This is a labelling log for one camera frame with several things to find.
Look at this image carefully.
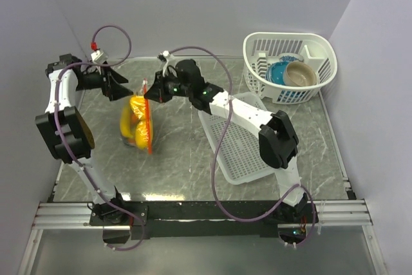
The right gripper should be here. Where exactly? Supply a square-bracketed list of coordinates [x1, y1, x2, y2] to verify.
[144, 69, 192, 104]

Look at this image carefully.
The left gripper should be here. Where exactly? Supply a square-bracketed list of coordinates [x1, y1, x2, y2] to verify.
[75, 61, 133, 100]

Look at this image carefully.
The yellow fake banana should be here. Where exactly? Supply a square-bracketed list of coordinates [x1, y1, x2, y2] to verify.
[120, 100, 134, 139]

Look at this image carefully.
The clear zip top bag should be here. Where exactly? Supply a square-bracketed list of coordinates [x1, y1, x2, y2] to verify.
[120, 79, 153, 155]

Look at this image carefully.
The yellow fake bell pepper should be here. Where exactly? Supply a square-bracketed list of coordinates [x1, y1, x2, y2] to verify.
[129, 95, 149, 120]

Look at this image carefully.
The yellow fake mango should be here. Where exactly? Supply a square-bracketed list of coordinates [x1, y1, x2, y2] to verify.
[135, 120, 154, 149]

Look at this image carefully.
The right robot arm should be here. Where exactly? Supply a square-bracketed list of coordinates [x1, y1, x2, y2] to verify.
[144, 55, 309, 223]

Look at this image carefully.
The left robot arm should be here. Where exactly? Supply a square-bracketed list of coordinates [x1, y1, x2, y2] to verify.
[35, 54, 133, 225]

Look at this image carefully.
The white flat basket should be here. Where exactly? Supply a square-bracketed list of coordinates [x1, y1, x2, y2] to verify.
[198, 111, 274, 185]

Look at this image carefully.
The white dish rack basket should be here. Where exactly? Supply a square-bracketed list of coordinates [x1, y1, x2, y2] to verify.
[243, 32, 337, 104]

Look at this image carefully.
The blue patterned white plate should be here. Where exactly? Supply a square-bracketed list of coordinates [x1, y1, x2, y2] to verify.
[278, 53, 304, 62]

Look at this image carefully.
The beige bowl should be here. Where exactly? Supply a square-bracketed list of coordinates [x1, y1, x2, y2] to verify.
[283, 61, 317, 87]

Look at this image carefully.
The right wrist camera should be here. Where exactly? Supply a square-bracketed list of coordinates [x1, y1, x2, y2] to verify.
[158, 51, 176, 77]

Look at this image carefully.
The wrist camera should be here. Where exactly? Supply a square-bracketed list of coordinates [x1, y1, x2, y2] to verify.
[90, 41, 108, 64]
[158, 51, 176, 77]

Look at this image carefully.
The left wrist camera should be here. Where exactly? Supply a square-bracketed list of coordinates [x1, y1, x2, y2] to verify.
[90, 41, 108, 64]

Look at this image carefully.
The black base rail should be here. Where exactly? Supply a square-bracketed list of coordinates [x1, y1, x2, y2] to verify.
[88, 200, 319, 244]

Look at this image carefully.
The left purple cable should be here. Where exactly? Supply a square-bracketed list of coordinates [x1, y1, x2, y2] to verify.
[53, 24, 152, 252]

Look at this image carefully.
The purple cable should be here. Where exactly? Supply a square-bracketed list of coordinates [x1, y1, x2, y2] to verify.
[162, 46, 320, 250]
[53, 24, 152, 252]

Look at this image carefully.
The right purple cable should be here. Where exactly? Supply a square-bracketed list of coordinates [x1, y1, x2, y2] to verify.
[162, 46, 320, 250]

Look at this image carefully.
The aluminium frame rail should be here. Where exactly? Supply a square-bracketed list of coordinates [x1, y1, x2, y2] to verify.
[32, 200, 373, 230]

